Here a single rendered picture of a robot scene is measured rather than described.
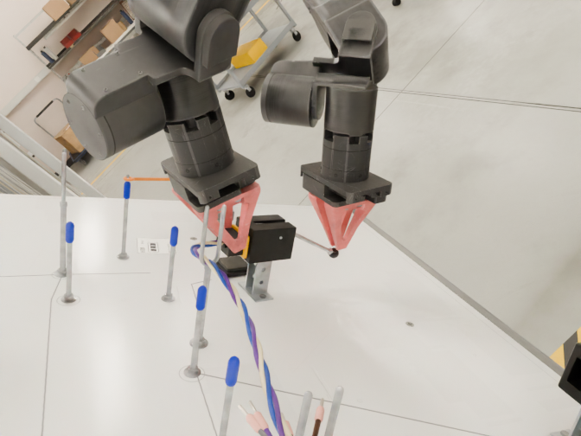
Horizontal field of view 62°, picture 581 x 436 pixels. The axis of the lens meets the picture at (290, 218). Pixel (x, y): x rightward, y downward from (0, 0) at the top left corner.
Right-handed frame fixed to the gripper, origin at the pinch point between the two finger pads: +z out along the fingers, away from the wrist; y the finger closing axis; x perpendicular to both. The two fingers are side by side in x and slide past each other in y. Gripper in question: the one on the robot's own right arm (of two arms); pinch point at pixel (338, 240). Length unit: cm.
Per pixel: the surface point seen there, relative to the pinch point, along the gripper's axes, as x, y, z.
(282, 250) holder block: -9.5, 1.8, -2.1
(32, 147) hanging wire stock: -26, -107, 15
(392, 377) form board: -6.8, 18.2, 4.5
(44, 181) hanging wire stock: -27, -75, 13
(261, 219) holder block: -10.6, -1.2, -5.0
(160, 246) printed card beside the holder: -18.7, -14.3, 2.9
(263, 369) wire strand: -23.5, 22.4, -7.7
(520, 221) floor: 122, -47, 46
